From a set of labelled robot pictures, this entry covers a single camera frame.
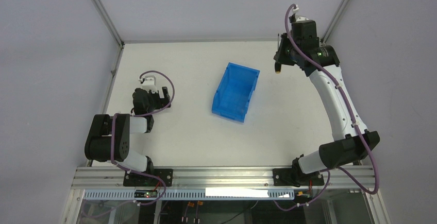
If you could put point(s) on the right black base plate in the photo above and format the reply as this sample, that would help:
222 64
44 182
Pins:
294 177

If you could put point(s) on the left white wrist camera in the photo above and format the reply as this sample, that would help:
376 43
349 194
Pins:
148 83

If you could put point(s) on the blue plastic storage bin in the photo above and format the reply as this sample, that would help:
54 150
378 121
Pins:
233 95

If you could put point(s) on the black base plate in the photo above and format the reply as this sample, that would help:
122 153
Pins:
135 180
294 177

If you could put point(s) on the aluminium front rail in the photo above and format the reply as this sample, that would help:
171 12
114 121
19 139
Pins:
183 177

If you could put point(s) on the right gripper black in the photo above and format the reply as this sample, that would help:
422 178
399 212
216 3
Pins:
282 53

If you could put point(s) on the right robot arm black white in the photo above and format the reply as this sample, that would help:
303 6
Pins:
352 139

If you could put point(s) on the black yellow handled screwdriver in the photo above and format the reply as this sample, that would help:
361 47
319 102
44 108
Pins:
277 65

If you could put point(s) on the white slotted cable duct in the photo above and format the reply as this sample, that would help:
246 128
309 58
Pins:
208 194

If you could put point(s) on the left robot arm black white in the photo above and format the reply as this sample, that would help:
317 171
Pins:
109 136

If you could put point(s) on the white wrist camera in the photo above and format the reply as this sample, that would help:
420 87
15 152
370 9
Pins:
301 19
148 83

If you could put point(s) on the aluminium frame post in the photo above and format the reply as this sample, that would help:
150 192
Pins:
334 22
120 44

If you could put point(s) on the left aluminium frame post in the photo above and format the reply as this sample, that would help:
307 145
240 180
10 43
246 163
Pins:
120 44

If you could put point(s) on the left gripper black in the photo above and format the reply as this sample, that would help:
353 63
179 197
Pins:
163 98

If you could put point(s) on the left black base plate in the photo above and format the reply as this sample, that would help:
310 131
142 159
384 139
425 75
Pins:
135 180

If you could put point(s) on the small green circuit board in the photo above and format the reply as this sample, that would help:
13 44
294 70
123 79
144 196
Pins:
146 194

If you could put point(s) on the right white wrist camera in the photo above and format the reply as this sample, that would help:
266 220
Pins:
301 19

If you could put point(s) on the right aluminium frame post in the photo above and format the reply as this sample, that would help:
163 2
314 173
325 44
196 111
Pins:
334 22

